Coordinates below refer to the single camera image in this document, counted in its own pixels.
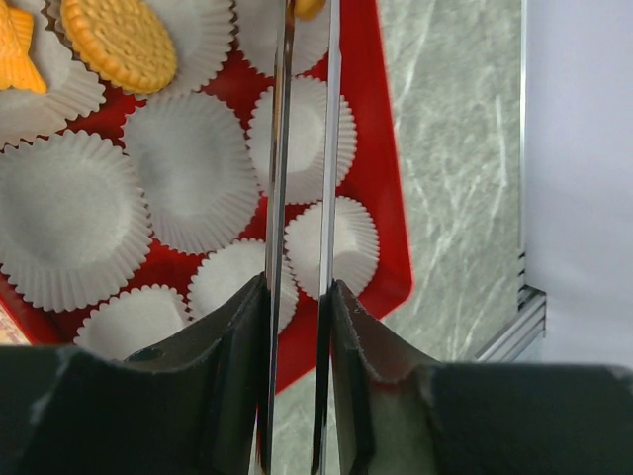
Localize metal tongs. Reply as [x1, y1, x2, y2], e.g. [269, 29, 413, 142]
[256, 0, 343, 475]

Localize orange swirl cookie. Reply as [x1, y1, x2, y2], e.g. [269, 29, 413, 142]
[293, 0, 326, 21]

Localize white paper cup middle right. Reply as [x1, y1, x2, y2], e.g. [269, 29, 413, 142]
[246, 77, 357, 205]

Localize white paper cup bottom middle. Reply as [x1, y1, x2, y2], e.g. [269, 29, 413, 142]
[187, 238, 299, 333]

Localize white paper cup top left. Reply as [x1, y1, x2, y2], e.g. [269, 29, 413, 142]
[1, 1, 105, 146]

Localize round yellow biscuit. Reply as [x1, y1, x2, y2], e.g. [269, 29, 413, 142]
[59, 0, 178, 94]

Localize floral tray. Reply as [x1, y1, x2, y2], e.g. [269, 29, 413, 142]
[0, 304, 30, 345]

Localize white paper cup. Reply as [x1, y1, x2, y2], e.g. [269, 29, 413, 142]
[73, 284, 189, 360]
[246, 77, 357, 205]
[1, 131, 151, 312]
[48, 1, 232, 97]
[122, 93, 259, 254]
[187, 238, 299, 333]
[1, 1, 105, 146]
[285, 196, 380, 300]
[234, 0, 329, 77]

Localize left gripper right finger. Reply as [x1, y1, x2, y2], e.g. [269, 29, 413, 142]
[332, 281, 632, 474]

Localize aluminium rail right side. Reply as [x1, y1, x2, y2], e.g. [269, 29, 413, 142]
[475, 1, 547, 362]

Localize white paper cup top right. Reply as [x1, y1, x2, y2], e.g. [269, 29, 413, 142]
[234, 0, 329, 77]

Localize white paper cup middle left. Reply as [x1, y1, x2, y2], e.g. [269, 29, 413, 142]
[1, 131, 151, 312]

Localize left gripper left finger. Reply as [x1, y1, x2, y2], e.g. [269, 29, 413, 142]
[1, 276, 266, 474]

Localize white paper cup centre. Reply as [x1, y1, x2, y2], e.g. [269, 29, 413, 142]
[122, 93, 259, 254]

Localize red cookie box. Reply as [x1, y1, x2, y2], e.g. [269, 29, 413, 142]
[1, 1, 412, 393]

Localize orange fish cookie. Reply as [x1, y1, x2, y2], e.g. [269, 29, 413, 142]
[1, 1, 47, 94]

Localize white paper cup top middle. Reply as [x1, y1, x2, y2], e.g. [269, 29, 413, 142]
[48, 1, 232, 97]

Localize white paper cup bottom left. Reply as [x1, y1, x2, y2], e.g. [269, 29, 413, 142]
[73, 284, 189, 360]

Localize white paper cup bottom right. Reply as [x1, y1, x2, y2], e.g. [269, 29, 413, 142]
[285, 196, 380, 300]

